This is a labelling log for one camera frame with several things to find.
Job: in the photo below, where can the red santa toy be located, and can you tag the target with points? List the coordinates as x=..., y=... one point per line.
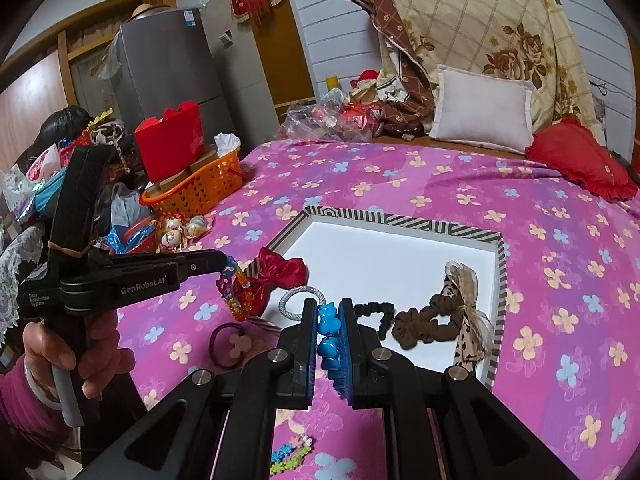
x=365, y=82

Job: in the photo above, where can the person's left hand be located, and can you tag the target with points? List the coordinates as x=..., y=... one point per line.
x=102, y=345

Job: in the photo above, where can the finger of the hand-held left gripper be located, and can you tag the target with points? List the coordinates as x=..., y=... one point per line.
x=205, y=264

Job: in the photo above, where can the blue plastic bag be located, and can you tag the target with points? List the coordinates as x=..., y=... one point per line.
x=125, y=207

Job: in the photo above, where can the grey refrigerator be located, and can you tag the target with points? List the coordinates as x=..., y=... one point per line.
x=165, y=60

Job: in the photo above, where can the orange plastic basket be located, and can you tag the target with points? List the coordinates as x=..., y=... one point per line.
x=200, y=190

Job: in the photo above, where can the black scrunchie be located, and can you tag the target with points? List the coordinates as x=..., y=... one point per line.
x=370, y=308

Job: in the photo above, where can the red frilled pillow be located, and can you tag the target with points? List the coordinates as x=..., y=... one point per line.
x=575, y=155

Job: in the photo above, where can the clear plastic bags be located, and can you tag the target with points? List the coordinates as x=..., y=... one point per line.
x=310, y=115

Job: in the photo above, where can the person's left forearm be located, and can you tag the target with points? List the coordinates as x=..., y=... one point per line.
x=20, y=412

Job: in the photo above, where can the brown scrunchie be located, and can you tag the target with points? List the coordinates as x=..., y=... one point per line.
x=415, y=332

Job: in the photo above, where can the white tissue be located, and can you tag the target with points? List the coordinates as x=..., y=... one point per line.
x=227, y=142

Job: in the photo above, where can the red velvet bow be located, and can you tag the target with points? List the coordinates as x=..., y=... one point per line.
x=270, y=270

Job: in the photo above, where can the red paper box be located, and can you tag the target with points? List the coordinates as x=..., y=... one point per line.
x=167, y=145

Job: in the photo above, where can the white lace cloth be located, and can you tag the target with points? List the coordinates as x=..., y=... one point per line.
x=15, y=270

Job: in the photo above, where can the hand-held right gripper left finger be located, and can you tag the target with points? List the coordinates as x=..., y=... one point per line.
x=310, y=355

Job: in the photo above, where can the leopard ribbon hair bow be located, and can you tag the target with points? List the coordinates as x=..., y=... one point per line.
x=467, y=340

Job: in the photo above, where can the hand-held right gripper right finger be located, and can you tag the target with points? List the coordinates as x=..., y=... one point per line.
x=346, y=355

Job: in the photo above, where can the striped shallow box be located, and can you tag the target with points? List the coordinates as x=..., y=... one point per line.
x=380, y=260

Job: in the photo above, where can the yellow capped bottle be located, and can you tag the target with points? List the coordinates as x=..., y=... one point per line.
x=332, y=83

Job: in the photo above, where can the straw hat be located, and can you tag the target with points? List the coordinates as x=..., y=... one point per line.
x=150, y=10

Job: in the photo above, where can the beige floral quilt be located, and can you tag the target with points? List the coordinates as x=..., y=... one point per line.
x=475, y=10

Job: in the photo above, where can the painted doll ornament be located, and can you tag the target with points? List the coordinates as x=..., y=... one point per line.
x=170, y=237
x=196, y=226

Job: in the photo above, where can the white pillow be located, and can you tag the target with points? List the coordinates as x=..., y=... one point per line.
x=480, y=110

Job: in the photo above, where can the red shiny wrapping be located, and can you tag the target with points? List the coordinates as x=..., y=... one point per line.
x=357, y=120

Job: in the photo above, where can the red bowl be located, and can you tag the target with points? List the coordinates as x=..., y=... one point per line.
x=147, y=245

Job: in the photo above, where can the wooden door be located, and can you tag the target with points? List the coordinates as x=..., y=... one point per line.
x=280, y=55

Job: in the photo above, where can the white bangle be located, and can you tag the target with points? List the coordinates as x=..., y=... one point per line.
x=32, y=386

